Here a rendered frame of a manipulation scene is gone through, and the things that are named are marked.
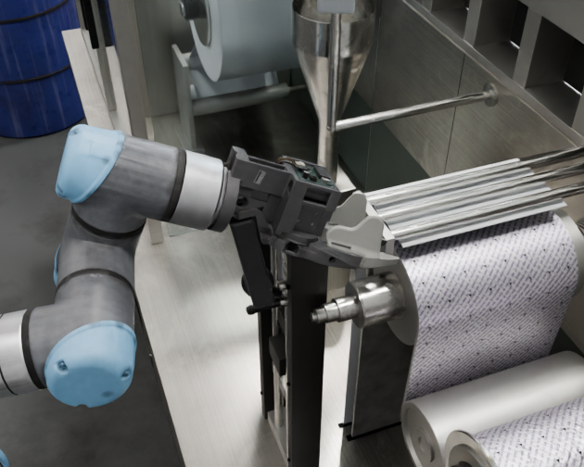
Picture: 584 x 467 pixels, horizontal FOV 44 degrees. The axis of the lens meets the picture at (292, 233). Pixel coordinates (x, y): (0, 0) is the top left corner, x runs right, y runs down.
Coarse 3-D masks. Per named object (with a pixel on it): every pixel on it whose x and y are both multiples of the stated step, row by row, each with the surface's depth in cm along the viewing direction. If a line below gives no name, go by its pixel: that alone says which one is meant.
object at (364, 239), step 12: (372, 216) 75; (336, 228) 75; (348, 228) 75; (360, 228) 75; (372, 228) 76; (336, 240) 76; (348, 240) 76; (360, 240) 76; (372, 240) 76; (360, 252) 76; (372, 252) 77; (360, 264) 76; (372, 264) 77; (384, 264) 78
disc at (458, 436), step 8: (456, 432) 84; (464, 432) 82; (448, 440) 87; (456, 440) 85; (464, 440) 83; (472, 440) 81; (448, 448) 88; (472, 448) 81; (480, 448) 79; (448, 456) 88; (480, 456) 80; (488, 456) 78; (448, 464) 89; (488, 464) 78; (496, 464) 78
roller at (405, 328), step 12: (564, 216) 97; (576, 228) 96; (576, 240) 95; (576, 252) 95; (396, 264) 93; (408, 288) 91; (576, 288) 97; (408, 300) 92; (408, 312) 93; (396, 324) 98; (408, 324) 94; (408, 336) 95
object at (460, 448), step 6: (456, 450) 85; (462, 450) 83; (468, 450) 82; (450, 456) 87; (456, 456) 85; (462, 456) 83; (468, 456) 82; (474, 456) 80; (450, 462) 87; (456, 462) 85; (468, 462) 82; (474, 462) 81; (480, 462) 80
